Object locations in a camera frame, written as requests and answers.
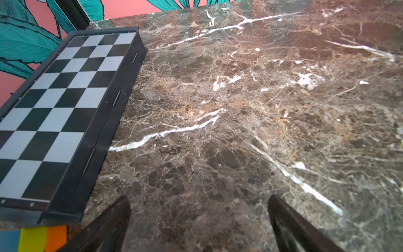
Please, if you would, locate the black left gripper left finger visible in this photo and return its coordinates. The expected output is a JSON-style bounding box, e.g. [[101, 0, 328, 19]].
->
[[59, 195, 131, 252]]

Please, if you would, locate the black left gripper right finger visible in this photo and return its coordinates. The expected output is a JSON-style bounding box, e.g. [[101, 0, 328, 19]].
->
[[268, 195, 343, 252]]

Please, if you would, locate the colourful puzzle cube on table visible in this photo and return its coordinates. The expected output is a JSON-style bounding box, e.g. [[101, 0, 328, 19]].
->
[[1, 225, 67, 252]]

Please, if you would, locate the black white chessboard box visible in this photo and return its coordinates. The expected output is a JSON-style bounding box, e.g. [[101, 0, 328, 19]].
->
[[1, 27, 147, 225]]

